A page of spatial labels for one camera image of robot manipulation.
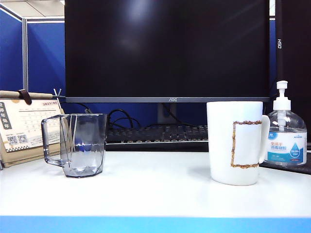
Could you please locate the kraft paper desk calendar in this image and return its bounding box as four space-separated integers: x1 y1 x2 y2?
0 89 66 168

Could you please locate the white ceramic cup brown frame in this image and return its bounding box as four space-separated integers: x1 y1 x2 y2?
206 100 271 186

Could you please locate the grey partition post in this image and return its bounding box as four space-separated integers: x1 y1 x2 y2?
21 17 29 91

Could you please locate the black looped cable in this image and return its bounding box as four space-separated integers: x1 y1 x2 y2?
106 109 143 129

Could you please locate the clear hand sanitizer pump bottle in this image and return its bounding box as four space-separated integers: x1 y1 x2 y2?
263 81 308 167

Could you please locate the grey monitor stand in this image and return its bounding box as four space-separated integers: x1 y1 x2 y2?
159 102 178 125

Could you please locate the transparent faceted plastic cup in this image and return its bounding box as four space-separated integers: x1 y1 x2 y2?
40 113 108 179

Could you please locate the black mouse pad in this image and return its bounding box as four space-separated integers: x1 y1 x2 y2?
259 159 311 175

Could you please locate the black AOC monitor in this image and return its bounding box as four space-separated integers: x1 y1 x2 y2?
64 0 271 103

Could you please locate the black HSD monitor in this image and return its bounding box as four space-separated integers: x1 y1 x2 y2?
276 0 311 146

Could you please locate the black keyboard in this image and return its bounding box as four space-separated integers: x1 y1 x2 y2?
105 124 209 151

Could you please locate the black cable with ferrite bead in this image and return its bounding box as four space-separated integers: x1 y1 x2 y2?
70 103 92 115

